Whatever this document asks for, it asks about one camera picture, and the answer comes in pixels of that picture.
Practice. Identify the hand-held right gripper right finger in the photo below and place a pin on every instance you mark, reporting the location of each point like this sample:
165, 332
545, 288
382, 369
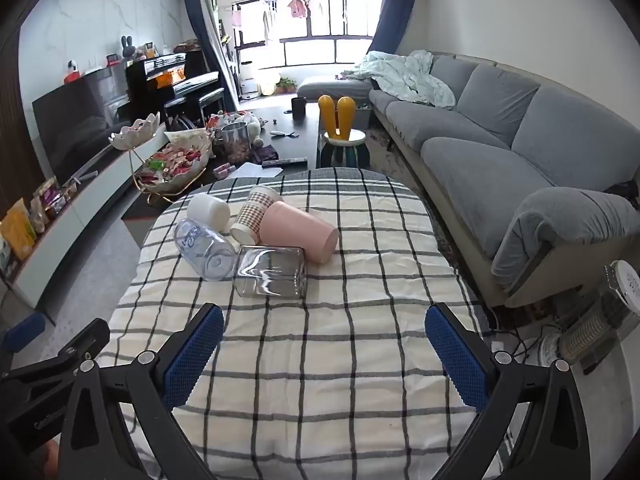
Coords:
457, 355

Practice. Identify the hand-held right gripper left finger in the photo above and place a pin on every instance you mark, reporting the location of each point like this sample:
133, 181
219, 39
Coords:
195, 355

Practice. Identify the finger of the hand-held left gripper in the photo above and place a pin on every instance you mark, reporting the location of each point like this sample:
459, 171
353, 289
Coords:
22, 332
90, 337

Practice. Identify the clear plastic cup blue print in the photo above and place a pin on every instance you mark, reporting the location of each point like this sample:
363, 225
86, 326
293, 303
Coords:
200, 247

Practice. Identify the clear square glass cup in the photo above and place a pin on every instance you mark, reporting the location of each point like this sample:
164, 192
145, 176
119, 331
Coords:
270, 272

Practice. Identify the white cup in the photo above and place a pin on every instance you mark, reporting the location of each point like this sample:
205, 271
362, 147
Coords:
210, 210

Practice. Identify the checked paper cup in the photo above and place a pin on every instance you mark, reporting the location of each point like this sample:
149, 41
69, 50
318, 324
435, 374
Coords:
252, 212

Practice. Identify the pink cup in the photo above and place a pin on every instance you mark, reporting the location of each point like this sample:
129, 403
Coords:
295, 230

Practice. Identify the yellow snack bag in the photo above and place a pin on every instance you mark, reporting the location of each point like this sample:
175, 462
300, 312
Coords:
17, 230

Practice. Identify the black and white checked tablecloth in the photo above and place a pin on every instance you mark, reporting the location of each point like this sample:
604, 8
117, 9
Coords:
325, 360

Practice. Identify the small snack packets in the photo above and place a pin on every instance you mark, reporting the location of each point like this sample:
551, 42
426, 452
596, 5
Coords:
52, 200

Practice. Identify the electric heater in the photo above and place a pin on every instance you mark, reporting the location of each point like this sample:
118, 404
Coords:
600, 320

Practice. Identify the white television cabinet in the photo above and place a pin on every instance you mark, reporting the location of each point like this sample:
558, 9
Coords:
100, 185

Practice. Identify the two-tier snack tray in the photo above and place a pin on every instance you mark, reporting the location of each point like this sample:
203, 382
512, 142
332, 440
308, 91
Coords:
172, 165

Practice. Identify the white paper sheet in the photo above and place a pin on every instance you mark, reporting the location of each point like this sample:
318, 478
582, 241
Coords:
255, 171

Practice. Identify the grey sofa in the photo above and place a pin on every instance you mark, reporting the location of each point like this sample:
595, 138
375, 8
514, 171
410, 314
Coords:
475, 160

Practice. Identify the black remote control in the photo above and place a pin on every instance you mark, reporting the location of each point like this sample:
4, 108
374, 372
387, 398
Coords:
284, 162

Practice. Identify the purple cloth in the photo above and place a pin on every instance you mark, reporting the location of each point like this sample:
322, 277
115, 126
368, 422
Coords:
266, 154

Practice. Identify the clear glass jar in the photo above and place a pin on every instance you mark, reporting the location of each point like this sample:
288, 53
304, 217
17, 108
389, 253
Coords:
235, 142

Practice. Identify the black television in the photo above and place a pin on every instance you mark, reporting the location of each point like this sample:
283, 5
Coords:
75, 120

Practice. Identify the dark cloth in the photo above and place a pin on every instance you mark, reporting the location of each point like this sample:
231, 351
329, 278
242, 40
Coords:
625, 190

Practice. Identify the dark coffee table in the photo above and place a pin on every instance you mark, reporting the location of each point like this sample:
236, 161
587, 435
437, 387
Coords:
300, 137

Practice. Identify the yellow rabbit ear stool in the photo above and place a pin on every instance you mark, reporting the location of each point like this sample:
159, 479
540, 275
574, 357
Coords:
345, 135

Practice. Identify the black piano bench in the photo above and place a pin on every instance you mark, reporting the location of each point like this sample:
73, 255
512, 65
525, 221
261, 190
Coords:
197, 102

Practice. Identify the black mug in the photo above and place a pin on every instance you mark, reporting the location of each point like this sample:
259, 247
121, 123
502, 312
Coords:
299, 109

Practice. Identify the black piano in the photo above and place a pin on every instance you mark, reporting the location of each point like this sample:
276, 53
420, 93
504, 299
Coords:
195, 82

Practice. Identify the pale green blanket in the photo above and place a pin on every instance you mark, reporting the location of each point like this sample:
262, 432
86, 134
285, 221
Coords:
405, 80

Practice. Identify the white air purifier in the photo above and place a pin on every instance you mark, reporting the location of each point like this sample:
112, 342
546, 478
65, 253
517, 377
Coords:
249, 80

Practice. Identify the potted plant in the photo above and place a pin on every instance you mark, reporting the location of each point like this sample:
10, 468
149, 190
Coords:
286, 85

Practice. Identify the black rabbit figure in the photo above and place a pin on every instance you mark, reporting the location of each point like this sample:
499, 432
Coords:
127, 49

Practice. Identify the blue curtain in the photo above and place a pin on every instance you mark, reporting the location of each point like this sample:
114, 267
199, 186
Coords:
395, 15
202, 35

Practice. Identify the pink hanging garment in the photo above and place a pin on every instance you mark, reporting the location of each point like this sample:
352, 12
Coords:
297, 7

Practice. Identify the white camera on red base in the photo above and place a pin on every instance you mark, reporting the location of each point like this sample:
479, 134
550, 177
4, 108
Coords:
73, 72

